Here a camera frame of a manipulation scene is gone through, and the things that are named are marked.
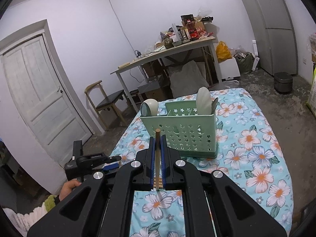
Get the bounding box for floral blue tablecloth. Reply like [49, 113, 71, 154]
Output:
[108, 87, 295, 237]

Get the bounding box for grey refrigerator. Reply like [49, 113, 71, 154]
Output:
[234, 0, 298, 76]

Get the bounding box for yellow plastic bag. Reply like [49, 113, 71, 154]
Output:
[216, 41, 233, 63]

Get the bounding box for person's left hand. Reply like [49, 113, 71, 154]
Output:
[59, 179, 82, 201]

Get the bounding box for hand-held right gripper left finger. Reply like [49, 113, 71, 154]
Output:
[27, 136, 156, 237]

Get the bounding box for white box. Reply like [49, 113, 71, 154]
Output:
[218, 57, 241, 81]

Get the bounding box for single wooden chopstick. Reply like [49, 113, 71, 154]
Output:
[154, 128, 161, 191]

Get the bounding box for dark green bag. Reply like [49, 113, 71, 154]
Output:
[233, 51, 255, 74]

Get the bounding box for glass jar green contents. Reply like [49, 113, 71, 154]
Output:
[161, 36, 175, 50]

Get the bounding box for red bottle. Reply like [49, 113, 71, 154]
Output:
[187, 20, 198, 41]

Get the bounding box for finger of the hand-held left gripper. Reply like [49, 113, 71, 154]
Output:
[102, 162, 120, 171]
[105, 155, 122, 164]

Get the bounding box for green perforated utensil holder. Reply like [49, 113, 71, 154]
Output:
[139, 101, 219, 160]

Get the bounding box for person's left forearm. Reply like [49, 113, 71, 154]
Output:
[0, 194, 61, 237]

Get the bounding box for wooden chair dark seat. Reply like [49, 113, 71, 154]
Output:
[84, 80, 129, 130]

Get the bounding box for grey cushion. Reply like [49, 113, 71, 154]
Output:
[169, 61, 211, 99]

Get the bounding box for brown box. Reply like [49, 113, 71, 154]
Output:
[180, 14, 196, 25]

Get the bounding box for dark rice cooker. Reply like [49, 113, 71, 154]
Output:
[273, 72, 294, 94]

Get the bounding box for grey lidded storage box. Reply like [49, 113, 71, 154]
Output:
[137, 74, 171, 92]

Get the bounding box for white metal-frame table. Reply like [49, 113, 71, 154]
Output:
[110, 36, 219, 113]

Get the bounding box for small brown stool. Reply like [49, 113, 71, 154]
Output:
[129, 90, 142, 104]

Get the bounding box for cardboard box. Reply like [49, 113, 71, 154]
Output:
[144, 86, 171, 102]

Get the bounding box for white ceramic spoon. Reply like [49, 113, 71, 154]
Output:
[196, 86, 213, 116]
[140, 98, 159, 117]

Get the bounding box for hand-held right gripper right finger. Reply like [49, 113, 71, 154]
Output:
[160, 135, 288, 237]

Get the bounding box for white panel door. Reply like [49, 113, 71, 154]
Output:
[1, 33, 93, 165]

